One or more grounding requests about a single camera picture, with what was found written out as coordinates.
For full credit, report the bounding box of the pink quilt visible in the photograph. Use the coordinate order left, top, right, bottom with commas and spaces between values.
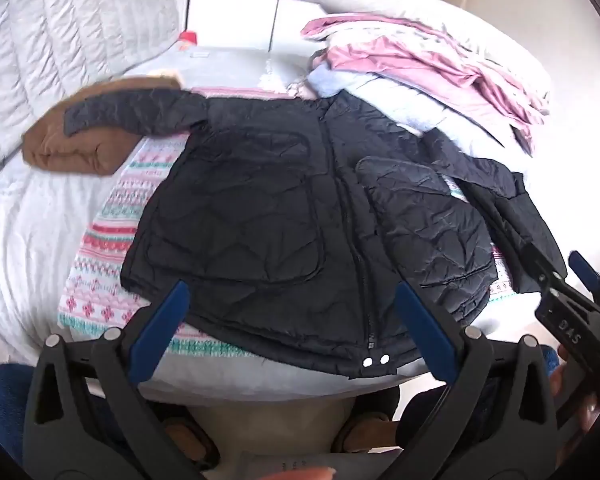
300, 16, 551, 156

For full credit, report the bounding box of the white wardrobe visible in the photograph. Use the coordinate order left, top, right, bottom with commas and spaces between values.
182, 0, 386, 53

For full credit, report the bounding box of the light blue quilt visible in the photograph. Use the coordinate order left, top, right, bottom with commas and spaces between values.
307, 67, 518, 156

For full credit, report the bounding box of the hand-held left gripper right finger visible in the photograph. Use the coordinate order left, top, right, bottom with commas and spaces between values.
380, 281, 573, 480

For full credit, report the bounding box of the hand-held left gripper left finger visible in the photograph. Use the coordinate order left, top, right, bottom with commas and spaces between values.
22, 280, 206, 480

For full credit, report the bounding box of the patterned knit blanket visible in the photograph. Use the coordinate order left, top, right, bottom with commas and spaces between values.
57, 85, 521, 361

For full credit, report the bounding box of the person's right hand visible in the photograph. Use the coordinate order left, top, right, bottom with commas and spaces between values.
547, 344, 600, 433

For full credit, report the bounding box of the black quilted jacket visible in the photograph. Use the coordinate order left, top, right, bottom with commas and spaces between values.
62, 87, 568, 381

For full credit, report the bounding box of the brown fur-trimmed jacket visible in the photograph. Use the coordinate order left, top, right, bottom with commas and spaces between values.
21, 75, 188, 177

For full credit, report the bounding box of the person's left foot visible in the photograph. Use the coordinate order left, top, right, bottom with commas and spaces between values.
164, 410, 217, 467

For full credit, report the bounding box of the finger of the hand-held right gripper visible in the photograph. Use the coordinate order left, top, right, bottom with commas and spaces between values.
569, 251, 600, 311
517, 237, 568, 293

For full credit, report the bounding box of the person's right foot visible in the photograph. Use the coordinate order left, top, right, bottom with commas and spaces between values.
331, 404, 397, 455

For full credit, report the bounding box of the person's foot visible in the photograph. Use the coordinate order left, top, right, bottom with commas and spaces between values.
331, 404, 397, 455
164, 410, 217, 467

